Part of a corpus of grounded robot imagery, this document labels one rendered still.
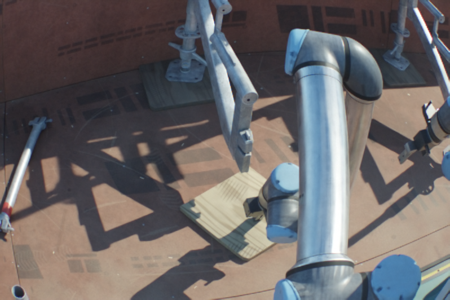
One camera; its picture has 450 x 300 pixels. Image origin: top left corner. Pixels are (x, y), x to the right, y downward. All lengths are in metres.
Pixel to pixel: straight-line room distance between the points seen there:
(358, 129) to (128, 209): 0.92
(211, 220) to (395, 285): 1.12
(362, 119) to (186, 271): 0.78
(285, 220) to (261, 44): 1.24
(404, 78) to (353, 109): 1.51
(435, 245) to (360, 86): 0.99
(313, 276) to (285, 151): 1.32
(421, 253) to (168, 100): 1.24
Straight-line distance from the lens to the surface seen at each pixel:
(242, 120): 2.15
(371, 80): 1.55
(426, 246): 2.33
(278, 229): 1.88
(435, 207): 2.50
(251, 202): 2.10
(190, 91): 2.70
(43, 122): 2.56
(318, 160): 1.36
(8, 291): 2.04
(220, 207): 2.27
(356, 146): 1.70
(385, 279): 1.26
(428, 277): 1.80
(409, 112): 2.91
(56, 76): 2.78
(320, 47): 1.50
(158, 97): 2.67
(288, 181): 1.92
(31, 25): 2.61
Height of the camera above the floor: 1.66
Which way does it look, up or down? 41 degrees down
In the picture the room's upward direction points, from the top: 7 degrees clockwise
